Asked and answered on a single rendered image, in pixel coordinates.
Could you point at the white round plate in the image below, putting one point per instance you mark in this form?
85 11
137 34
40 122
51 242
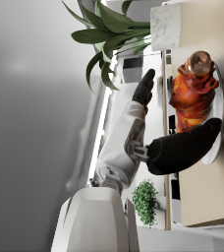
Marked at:
219 108

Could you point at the roasted drumstick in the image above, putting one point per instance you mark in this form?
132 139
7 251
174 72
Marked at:
192 95

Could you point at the beige kitchen counter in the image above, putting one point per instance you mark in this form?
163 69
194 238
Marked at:
205 131

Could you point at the small bushy green plant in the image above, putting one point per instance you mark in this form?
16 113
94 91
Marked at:
145 203

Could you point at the large-leaf potted plant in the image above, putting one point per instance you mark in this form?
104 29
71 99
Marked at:
114 36

